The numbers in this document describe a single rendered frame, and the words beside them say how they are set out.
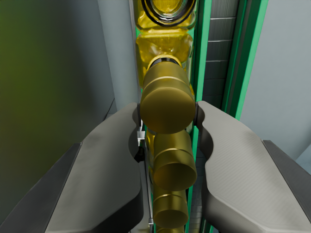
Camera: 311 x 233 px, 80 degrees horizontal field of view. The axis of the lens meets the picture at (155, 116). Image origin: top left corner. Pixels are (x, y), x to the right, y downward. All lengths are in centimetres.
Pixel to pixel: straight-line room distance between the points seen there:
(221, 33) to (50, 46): 29
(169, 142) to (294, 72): 54
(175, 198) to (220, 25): 31
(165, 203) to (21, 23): 20
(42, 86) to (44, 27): 6
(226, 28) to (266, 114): 37
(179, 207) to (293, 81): 55
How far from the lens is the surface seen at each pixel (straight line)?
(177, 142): 15
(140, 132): 39
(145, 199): 68
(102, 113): 46
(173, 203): 19
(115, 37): 53
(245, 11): 37
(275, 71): 62
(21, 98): 19
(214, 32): 39
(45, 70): 22
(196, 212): 76
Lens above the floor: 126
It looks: 57 degrees down
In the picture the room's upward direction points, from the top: 178 degrees counter-clockwise
